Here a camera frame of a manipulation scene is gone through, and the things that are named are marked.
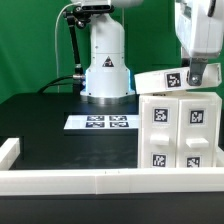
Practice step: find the white flat tagged panel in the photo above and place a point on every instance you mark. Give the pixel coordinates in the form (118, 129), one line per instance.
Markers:
(101, 122)

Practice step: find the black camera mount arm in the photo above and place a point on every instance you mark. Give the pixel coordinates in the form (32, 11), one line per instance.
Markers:
(78, 76)

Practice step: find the white small panel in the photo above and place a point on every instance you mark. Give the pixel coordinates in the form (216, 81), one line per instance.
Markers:
(157, 132)
(196, 132)

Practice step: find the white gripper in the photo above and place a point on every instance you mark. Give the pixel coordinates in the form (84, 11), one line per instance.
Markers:
(199, 26)

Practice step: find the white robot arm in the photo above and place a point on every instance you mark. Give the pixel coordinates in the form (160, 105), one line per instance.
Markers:
(107, 78)

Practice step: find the white U-shaped frame fence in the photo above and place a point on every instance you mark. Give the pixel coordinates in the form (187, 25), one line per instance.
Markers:
(102, 181)

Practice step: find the white small tagged box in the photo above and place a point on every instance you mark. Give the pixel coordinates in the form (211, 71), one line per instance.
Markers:
(176, 80)

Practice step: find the white cabinet box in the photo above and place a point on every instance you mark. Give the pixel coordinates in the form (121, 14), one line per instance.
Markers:
(217, 100)

